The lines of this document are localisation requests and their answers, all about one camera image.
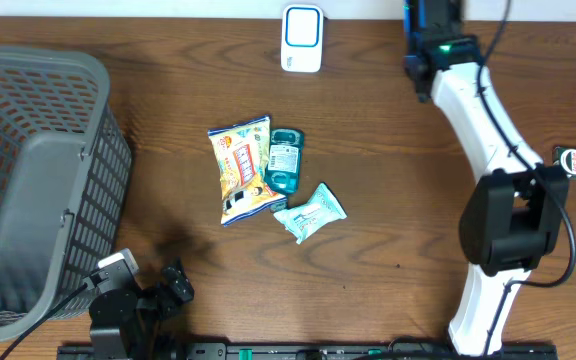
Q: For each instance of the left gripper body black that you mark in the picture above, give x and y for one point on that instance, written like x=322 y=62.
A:
x=156 y=302

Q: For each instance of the teal wet wipes pack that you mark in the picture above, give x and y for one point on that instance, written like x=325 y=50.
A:
x=321 y=209

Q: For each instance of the yellow snack bag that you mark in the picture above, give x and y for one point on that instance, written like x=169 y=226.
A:
x=242 y=155

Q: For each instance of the teal mouthwash bottle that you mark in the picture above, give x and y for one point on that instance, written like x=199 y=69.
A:
x=285 y=153

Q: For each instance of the green small box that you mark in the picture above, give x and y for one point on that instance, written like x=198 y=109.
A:
x=565 y=157

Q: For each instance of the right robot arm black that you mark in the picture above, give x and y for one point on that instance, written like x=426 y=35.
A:
x=514 y=230

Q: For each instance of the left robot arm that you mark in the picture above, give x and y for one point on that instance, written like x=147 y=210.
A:
x=126 y=318

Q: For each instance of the white barcode scanner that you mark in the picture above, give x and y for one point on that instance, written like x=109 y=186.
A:
x=302 y=38

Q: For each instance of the grey plastic shopping basket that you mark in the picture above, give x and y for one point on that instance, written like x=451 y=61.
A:
x=64 y=172

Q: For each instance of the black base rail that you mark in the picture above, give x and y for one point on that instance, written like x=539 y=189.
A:
x=402 y=349

